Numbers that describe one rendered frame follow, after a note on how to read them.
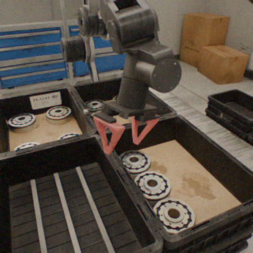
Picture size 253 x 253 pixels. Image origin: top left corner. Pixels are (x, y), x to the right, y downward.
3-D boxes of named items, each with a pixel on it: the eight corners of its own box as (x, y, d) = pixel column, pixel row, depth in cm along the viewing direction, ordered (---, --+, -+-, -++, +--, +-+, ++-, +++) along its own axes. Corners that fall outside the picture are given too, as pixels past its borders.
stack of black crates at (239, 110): (196, 144, 198) (206, 95, 173) (223, 135, 209) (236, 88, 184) (232, 174, 168) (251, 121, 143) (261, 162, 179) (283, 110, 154)
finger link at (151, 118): (152, 147, 55) (162, 109, 52) (134, 155, 50) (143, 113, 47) (130, 136, 59) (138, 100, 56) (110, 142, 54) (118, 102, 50)
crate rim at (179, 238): (98, 139, 74) (98, 132, 73) (178, 118, 85) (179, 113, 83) (166, 252, 44) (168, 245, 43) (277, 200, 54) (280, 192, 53)
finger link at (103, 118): (134, 155, 50) (144, 113, 47) (111, 164, 45) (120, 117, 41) (111, 142, 54) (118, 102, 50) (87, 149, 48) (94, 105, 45)
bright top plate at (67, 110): (43, 110, 100) (43, 109, 100) (66, 105, 104) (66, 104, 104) (49, 121, 93) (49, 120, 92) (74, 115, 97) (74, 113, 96)
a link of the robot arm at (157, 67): (147, 8, 43) (105, 20, 41) (185, 5, 34) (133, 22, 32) (157, 69, 50) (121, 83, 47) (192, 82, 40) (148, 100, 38)
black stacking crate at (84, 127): (4, 123, 100) (-4, 100, 94) (72, 110, 110) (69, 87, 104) (5, 188, 70) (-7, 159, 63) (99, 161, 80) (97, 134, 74)
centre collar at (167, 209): (159, 209, 58) (160, 208, 57) (177, 204, 59) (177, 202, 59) (169, 226, 54) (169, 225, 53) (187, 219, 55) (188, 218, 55)
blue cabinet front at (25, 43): (1, 88, 252) (-15, 33, 221) (68, 77, 278) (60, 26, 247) (1, 89, 250) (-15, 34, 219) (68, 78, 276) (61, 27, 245)
